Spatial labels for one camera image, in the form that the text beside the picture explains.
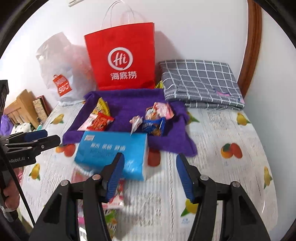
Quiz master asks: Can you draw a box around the patterned book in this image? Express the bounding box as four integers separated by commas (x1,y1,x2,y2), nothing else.
32,95,52,123

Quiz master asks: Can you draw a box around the Lotso bear lollipop packet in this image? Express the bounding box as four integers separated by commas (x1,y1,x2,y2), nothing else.
129,115,143,135

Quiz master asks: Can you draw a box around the white Miniso plastic bag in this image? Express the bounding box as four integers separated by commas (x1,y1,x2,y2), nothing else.
36,32,97,104

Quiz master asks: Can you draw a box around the red Haidilao paper bag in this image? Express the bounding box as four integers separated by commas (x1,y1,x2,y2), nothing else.
84,22,155,90

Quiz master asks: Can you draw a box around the white pink strawberry packet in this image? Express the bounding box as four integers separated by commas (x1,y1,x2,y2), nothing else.
102,179,125,209

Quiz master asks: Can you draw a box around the grey checked folded cloth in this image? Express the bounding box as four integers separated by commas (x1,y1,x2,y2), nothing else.
159,59,245,110

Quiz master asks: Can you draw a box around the green snack packet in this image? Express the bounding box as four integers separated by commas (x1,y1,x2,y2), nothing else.
104,209,117,239

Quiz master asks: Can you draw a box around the blue tissue pack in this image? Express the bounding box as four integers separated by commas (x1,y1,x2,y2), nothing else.
74,131,149,181

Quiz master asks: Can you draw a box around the white wall switch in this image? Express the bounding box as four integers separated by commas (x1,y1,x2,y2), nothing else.
67,0,84,7

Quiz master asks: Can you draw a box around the purple plush cloth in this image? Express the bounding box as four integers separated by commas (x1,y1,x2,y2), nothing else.
1,115,14,136

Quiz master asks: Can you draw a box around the pale pink nougat packet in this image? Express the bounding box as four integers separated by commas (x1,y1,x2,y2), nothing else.
77,114,97,131

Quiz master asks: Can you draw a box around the yellow packet behind towel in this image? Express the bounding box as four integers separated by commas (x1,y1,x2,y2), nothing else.
155,80,164,89

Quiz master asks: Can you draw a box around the magenta barcode snack packet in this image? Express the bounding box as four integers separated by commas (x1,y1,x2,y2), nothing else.
77,199,85,225

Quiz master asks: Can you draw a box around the wooden headboard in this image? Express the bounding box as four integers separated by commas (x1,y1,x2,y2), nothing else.
4,89,40,129

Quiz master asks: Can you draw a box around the red candy packet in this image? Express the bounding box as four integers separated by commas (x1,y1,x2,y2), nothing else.
87,113,114,131

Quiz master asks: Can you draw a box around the person's left hand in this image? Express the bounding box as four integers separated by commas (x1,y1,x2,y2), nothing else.
3,175,20,211

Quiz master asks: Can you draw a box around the brown wooden door frame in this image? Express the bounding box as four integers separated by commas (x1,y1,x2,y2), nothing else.
238,1,262,97

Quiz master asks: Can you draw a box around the pink peach snack packet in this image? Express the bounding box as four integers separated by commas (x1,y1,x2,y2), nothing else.
71,168,92,183

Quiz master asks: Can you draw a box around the black white spotted pillow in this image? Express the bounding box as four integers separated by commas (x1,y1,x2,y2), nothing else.
11,123,35,135

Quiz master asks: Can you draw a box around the purple towel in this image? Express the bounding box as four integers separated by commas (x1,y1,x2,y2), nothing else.
62,89,198,157

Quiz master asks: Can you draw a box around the pink Haidilao chips packet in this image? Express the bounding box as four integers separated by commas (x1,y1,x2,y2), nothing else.
145,102,174,120

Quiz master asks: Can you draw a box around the blue snack packet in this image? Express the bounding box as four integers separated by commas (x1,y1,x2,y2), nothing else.
142,118,166,137

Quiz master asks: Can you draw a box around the yellow snack packet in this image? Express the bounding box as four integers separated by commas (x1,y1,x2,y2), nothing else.
92,97,111,116

